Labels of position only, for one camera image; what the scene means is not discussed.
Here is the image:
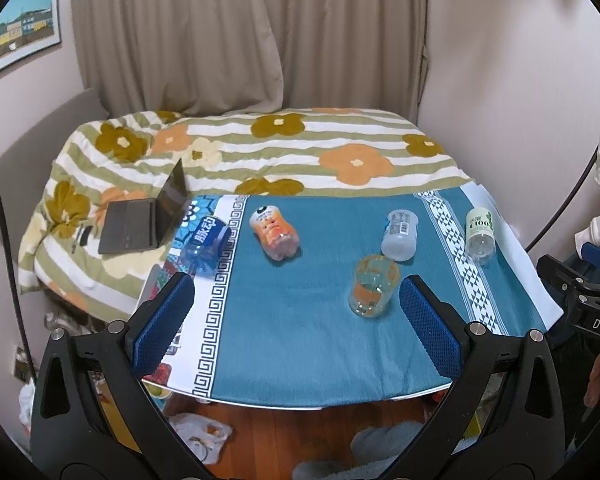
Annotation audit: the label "white plastic bag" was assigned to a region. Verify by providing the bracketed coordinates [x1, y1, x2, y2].
[167, 412, 235, 463]

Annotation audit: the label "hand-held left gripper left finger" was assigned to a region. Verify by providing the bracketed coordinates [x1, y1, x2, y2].
[30, 271, 216, 480]

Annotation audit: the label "framed wall picture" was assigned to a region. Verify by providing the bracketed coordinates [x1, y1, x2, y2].
[0, 0, 62, 85]

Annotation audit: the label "orange band clear bottle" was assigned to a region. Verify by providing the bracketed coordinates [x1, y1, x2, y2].
[348, 254, 402, 319]

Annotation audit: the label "grey fluffy slippers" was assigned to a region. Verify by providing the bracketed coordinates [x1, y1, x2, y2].
[291, 420, 433, 480]

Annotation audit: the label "green label plastic bottle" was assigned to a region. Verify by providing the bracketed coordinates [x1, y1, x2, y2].
[465, 207, 496, 261]

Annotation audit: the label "blue label plastic bottle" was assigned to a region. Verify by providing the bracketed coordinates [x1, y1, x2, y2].
[174, 215, 233, 277]

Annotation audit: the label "blue patterned tablecloth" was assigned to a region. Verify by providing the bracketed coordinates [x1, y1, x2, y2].
[145, 185, 565, 408]

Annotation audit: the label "thick black cable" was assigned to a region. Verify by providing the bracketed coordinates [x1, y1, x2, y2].
[0, 160, 43, 413]

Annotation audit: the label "floral striped blanket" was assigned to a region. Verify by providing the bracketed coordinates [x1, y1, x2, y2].
[17, 107, 478, 317]

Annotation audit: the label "beige curtain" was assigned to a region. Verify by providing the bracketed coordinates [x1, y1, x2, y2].
[70, 0, 430, 121]

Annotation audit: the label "white label plastic bottle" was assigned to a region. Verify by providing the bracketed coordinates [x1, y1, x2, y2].
[380, 208, 419, 262]

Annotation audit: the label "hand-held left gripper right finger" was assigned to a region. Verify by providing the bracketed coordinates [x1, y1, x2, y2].
[394, 274, 567, 480]

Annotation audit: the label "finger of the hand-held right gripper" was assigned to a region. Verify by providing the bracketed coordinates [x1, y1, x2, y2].
[536, 254, 590, 295]
[575, 241, 600, 283]

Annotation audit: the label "orange label plastic bottle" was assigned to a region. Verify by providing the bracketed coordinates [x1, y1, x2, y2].
[249, 205, 301, 262]

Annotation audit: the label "colourful magazine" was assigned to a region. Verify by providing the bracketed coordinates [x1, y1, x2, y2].
[136, 255, 183, 313]

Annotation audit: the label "grey laptop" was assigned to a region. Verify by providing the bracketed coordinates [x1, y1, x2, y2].
[98, 158, 193, 256]

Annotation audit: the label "thin black cable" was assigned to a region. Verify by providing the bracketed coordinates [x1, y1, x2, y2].
[524, 147, 600, 253]

